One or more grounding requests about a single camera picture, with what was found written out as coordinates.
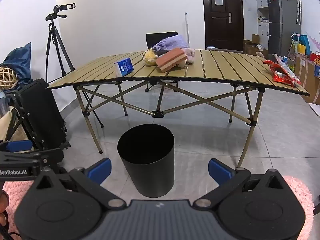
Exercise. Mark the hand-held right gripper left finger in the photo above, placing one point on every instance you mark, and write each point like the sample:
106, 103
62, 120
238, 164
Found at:
100, 170

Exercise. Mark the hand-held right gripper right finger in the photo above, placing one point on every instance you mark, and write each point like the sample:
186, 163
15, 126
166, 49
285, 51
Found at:
220, 171

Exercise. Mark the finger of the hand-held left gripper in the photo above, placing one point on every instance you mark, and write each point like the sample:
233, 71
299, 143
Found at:
18, 146

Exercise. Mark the black round bin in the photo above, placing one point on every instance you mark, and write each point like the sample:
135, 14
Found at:
147, 175

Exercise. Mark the yellow plush toy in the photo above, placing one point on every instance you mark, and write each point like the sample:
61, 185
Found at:
150, 58

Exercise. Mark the person's left hand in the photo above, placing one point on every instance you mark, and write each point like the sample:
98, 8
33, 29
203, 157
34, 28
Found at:
3, 202

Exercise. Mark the black suitcase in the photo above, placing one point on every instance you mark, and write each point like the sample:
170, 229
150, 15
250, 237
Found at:
42, 112

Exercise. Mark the wicker ball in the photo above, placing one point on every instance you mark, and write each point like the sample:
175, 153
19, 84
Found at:
6, 77

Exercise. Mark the pink fluffy rug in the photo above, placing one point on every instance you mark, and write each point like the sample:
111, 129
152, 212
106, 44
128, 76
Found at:
300, 192

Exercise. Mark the blue white tissue pack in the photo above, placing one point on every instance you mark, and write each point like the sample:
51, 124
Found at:
123, 67

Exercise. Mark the beige folding table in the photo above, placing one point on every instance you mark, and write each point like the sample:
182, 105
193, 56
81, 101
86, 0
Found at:
225, 65

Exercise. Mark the red snack packet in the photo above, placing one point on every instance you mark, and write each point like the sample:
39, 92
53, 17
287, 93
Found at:
285, 78
272, 63

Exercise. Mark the black tripod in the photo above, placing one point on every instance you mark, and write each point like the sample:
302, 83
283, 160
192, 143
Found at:
53, 37

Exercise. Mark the pink plush toy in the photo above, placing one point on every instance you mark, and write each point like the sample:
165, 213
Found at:
190, 53

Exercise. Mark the pink cream sponge block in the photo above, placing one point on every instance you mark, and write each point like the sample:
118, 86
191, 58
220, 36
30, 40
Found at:
170, 60

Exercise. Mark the clear plastic container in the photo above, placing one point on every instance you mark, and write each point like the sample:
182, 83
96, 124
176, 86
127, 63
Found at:
211, 47

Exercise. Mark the stack of cardboard boxes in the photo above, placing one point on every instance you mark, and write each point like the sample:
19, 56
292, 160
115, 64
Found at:
252, 45

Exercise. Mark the dark brown door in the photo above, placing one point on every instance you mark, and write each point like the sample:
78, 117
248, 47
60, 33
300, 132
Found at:
220, 30

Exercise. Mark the black folding chair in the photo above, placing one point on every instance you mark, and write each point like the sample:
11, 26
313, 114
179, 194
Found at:
160, 38

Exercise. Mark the white pole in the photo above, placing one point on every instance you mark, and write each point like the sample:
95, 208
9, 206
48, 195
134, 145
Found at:
186, 30

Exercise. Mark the red gift box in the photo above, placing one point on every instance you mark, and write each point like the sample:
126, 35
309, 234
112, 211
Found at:
315, 58

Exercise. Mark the blue gift bag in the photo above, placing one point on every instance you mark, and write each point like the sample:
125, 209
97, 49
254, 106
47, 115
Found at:
303, 45

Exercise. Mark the grey refrigerator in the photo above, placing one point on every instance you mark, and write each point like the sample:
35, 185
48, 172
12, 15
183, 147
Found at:
277, 30

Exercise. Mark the white cabinet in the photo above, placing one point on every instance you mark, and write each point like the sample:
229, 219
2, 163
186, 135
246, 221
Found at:
262, 10

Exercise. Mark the black frame folding cart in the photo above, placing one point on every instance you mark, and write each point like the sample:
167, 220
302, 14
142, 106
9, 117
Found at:
7, 122

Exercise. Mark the black video camera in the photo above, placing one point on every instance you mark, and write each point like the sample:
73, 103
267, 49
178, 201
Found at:
65, 6

